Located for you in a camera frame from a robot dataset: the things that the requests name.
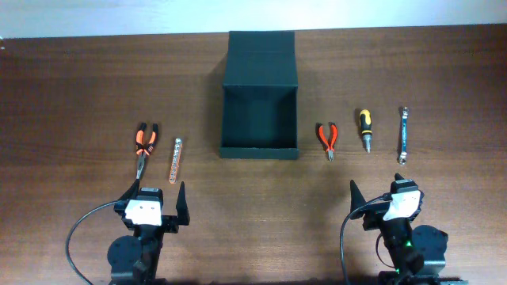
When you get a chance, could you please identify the black open box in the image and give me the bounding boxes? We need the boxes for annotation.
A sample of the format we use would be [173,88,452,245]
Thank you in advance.
[219,31,299,160]

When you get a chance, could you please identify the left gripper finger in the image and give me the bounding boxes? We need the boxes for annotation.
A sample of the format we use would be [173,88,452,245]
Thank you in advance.
[176,181,190,226]
[118,179,140,201]

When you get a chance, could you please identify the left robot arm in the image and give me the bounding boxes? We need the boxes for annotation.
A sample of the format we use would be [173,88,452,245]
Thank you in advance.
[107,180,190,285]

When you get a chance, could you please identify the yellow black stubby screwdriver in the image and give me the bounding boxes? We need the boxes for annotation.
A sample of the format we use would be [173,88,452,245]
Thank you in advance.
[359,109,372,153]

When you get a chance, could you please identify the orange long-nose pliers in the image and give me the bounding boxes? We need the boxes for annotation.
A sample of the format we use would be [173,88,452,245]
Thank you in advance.
[135,123,159,180]

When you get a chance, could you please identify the orange socket bit rail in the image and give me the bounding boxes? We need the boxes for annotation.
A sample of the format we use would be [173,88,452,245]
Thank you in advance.
[169,138,183,184]

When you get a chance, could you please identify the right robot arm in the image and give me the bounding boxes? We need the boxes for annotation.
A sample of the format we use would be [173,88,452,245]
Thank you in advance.
[340,173,468,285]

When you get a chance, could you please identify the chrome combination wrench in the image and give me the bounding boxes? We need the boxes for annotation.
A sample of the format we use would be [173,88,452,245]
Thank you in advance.
[398,107,409,165]

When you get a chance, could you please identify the red small cutting pliers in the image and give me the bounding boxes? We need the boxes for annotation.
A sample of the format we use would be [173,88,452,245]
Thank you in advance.
[316,122,338,162]

